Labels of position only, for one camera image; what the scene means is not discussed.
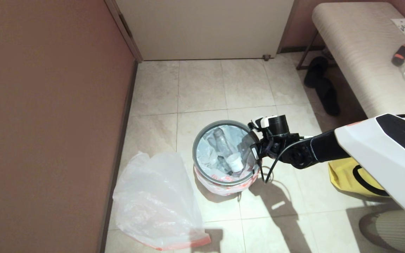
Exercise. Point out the grey ribbed round stool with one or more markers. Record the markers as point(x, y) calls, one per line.
point(385, 232)

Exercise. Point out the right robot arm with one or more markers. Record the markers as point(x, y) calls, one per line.
point(381, 151)

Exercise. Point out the spare white red plastic bag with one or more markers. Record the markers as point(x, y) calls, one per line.
point(223, 190)

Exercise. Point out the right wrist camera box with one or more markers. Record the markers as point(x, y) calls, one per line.
point(254, 125)

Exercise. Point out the clear plastic bottle white label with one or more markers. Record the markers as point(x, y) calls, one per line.
point(235, 162)

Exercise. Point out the black and red marker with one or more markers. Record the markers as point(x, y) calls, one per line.
point(399, 55)

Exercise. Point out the light wood bench metal legs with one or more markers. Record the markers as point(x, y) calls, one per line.
point(357, 52)

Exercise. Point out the small metal door stop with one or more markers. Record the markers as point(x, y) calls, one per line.
point(266, 57)

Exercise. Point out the yellow fabric bag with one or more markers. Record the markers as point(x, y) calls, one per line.
point(343, 175)

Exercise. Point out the pale door panel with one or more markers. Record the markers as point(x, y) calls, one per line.
point(206, 28)

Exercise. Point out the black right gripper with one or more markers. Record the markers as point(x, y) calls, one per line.
point(267, 147)

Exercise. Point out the brown door frame post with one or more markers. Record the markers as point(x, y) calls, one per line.
point(287, 31)
point(123, 30)

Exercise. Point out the white and red plastic bag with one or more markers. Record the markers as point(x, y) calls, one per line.
point(153, 196)

